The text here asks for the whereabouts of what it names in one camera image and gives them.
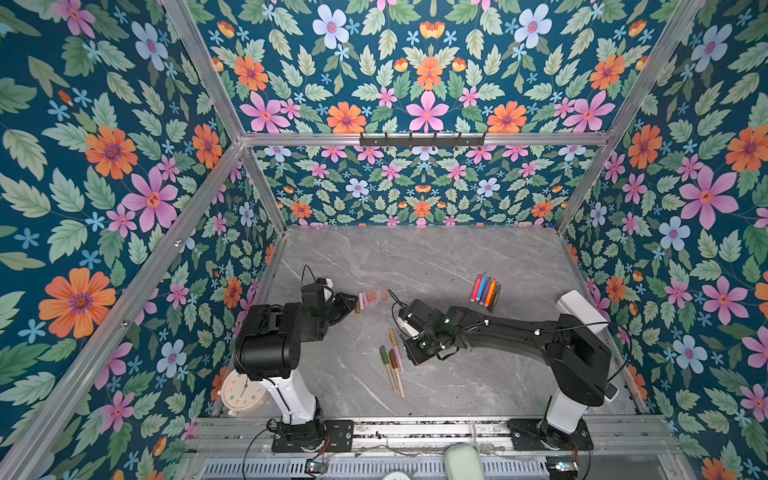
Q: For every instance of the blue marker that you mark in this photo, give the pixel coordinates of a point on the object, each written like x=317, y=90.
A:
x=478, y=294

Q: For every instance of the brown pen clear grip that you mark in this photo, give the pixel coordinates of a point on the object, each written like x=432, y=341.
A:
x=494, y=299

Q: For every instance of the pale green rounded object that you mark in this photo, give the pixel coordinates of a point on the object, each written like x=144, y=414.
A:
x=463, y=462

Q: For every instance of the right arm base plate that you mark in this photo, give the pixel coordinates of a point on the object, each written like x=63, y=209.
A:
x=534, y=434

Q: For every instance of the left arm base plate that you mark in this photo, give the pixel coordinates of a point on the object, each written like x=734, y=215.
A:
x=335, y=436

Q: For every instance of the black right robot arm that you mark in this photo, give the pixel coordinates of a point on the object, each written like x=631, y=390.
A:
x=578, y=358

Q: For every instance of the pink highlighter marker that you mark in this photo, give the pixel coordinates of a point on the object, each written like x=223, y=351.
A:
x=476, y=287

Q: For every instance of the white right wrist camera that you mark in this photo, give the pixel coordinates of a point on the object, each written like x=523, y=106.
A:
x=407, y=323

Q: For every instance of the purple marker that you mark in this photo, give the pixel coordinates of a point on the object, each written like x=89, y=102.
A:
x=486, y=289

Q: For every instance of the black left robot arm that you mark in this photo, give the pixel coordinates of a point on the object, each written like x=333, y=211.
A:
x=267, y=353

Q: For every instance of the brown cap beige pen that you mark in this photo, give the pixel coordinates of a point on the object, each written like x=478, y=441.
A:
x=397, y=373

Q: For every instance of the beige round alarm clock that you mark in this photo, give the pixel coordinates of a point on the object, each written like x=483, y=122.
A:
x=239, y=394

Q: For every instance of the white rectangular box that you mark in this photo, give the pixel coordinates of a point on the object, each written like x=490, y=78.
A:
x=575, y=304

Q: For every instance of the tan cap pink pen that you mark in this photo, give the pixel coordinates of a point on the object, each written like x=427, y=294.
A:
x=397, y=354

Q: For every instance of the orange marker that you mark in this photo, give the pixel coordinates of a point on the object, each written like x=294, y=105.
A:
x=489, y=295

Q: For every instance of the green cap beige pen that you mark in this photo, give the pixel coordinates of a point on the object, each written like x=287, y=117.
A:
x=386, y=362

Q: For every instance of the black wall hook rail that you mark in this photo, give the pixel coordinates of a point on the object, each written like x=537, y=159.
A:
x=409, y=140

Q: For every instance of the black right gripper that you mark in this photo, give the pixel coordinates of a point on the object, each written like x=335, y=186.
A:
x=413, y=357

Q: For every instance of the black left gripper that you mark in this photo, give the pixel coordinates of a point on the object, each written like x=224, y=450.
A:
x=341, y=306

